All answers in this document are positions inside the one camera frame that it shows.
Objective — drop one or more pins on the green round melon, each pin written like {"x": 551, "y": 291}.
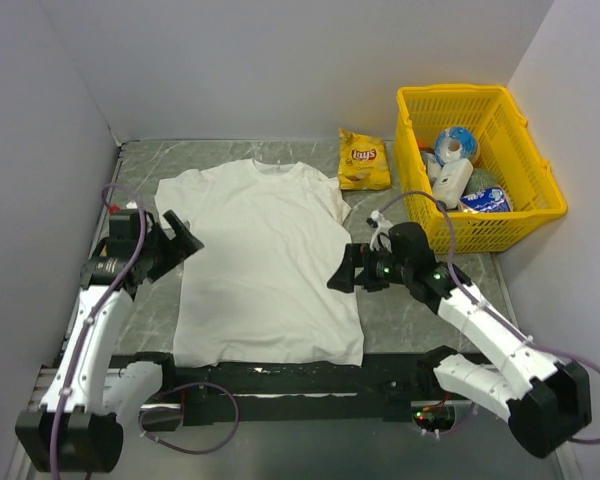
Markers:
{"x": 479, "y": 180}

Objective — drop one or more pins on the yellow Lays chips bag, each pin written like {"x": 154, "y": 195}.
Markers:
{"x": 363, "y": 162}

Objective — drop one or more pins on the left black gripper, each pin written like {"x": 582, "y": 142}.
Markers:
{"x": 178, "y": 248}

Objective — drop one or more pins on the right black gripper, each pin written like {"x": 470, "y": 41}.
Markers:
{"x": 356, "y": 255}

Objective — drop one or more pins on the blue white snack packet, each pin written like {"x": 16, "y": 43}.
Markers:
{"x": 489, "y": 200}

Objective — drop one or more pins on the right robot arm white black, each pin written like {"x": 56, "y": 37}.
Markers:
{"x": 544, "y": 401}

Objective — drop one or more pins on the white plastic bottle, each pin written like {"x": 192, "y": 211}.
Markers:
{"x": 451, "y": 182}

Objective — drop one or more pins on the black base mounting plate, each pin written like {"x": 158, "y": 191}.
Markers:
{"x": 385, "y": 386}

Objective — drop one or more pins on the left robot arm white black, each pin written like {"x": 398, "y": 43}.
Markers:
{"x": 79, "y": 423}

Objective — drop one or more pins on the aluminium frame rail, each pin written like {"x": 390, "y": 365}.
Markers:
{"x": 46, "y": 377}

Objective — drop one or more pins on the blue white tape roll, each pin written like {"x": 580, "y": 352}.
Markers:
{"x": 456, "y": 143}

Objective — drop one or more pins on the yellow plastic basket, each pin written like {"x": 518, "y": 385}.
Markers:
{"x": 506, "y": 149}

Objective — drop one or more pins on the white t-shirt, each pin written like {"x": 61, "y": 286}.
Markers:
{"x": 257, "y": 291}

